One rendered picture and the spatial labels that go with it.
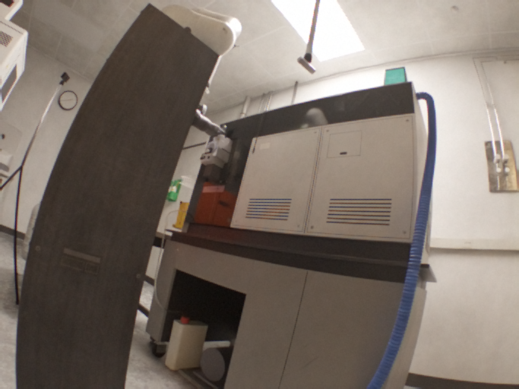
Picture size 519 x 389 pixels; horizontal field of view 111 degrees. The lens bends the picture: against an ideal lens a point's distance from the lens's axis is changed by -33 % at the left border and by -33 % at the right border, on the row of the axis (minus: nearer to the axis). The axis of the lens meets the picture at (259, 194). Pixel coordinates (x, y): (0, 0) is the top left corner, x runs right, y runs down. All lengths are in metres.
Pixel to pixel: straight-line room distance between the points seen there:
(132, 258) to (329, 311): 0.57
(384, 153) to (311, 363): 0.74
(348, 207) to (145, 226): 0.66
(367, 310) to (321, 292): 0.16
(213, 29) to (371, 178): 0.73
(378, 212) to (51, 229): 0.87
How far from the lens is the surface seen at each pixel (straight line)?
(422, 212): 0.76
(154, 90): 0.60
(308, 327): 0.87
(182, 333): 1.44
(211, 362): 1.35
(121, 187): 0.53
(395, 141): 1.00
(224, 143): 1.46
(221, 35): 0.91
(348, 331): 0.82
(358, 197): 0.94
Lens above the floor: 0.65
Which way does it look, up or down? 15 degrees up
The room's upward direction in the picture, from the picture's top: 13 degrees clockwise
